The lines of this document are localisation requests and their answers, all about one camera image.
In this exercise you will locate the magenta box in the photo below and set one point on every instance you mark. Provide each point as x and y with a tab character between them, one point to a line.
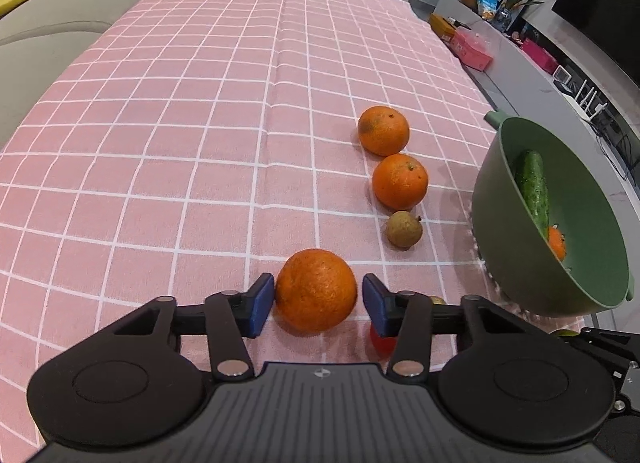
539	57

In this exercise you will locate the orange with dark blemish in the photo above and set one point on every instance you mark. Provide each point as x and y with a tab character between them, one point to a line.
383	130

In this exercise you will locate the small white desk clock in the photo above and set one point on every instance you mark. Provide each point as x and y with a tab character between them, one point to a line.
562	76

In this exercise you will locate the green cucumber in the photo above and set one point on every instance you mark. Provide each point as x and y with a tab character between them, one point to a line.
532	188

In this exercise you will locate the large orange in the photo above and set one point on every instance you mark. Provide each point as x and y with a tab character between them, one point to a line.
316	290

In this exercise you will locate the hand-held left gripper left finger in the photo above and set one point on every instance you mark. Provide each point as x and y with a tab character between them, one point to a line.
260	307

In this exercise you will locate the smooth bright orange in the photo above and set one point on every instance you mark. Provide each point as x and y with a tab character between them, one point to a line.
400	181

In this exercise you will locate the small red fruit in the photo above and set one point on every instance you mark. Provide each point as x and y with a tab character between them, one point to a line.
382	344

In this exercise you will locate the grey sofa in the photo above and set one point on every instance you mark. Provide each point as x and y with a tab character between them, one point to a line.
50	25

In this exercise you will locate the blue snack bag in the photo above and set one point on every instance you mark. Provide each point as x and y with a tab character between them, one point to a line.
487	4

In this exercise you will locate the grey television cabinet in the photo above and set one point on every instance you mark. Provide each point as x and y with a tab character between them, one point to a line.
530	90

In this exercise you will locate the pink box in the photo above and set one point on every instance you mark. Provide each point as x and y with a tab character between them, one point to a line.
471	47

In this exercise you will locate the green colander bowl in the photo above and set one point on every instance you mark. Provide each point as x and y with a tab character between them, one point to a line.
590	223

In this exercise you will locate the white router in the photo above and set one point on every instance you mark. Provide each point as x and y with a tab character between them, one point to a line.
580	108

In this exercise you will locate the brown lychee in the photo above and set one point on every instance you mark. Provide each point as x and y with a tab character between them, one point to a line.
403	229

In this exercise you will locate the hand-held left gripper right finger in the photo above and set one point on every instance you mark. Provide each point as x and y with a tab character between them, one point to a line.
376	307

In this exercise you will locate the pink checked tablecloth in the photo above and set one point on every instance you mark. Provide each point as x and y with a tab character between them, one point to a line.
175	143

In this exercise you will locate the orange box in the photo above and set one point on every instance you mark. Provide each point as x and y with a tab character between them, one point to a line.
441	25

